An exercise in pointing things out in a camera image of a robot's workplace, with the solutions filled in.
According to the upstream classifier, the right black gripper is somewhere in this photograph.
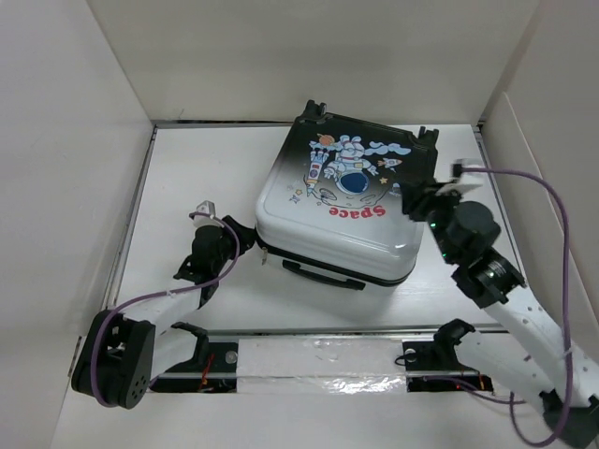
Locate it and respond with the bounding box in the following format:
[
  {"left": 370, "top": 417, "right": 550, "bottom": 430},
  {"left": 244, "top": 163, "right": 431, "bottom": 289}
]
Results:
[{"left": 396, "top": 177, "right": 462, "bottom": 264}]

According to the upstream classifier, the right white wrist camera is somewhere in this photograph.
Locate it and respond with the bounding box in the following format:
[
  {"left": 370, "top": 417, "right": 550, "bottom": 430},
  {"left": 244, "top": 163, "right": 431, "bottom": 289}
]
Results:
[{"left": 436, "top": 159, "right": 483, "bottom": 196}]

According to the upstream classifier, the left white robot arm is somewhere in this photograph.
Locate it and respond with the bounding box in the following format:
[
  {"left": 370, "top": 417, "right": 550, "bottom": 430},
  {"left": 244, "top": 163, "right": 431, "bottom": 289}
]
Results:
[{"left": 70, "top": 211, "right": 256, "bottom": 410}]

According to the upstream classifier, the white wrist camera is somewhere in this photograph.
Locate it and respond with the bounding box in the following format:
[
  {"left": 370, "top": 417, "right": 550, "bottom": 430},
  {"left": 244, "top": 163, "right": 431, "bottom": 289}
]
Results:
[
  {"left": 436, "top": 159, "right": 483, "bottom": 196},
  {"left": 189, "top": 200, "right": 223, "bottom": 229}
]

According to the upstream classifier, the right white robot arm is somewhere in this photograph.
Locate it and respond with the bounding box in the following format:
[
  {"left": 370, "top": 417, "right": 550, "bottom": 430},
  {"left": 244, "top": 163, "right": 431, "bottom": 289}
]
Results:
[{"left": 401, "top": 182, "right": 598, "bottom": 448}]

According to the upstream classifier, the black suitcase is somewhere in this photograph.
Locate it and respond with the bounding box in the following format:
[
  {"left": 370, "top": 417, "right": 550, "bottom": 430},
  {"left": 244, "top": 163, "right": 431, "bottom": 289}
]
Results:
[{"left": 256, "top": 100, "right": 439, "bottom": 290}]

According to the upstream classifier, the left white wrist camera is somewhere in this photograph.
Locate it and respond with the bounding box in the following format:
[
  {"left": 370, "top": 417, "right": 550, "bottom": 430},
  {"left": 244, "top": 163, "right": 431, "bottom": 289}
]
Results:
[{"left": 189, "top": 200, "right": 223, "bottom": 229}]

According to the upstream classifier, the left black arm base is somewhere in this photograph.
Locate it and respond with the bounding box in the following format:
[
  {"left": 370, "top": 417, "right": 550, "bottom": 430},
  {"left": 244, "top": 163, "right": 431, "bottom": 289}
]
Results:
[{"left": 150, "top": 340, "right": 239, "bottom": 394}]

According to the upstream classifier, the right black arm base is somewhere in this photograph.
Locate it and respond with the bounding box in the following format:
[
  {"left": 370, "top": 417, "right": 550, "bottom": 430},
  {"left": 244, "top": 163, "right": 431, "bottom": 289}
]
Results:
[{"left": 394, "top": 340, "right": 494, "bottom": 393}]

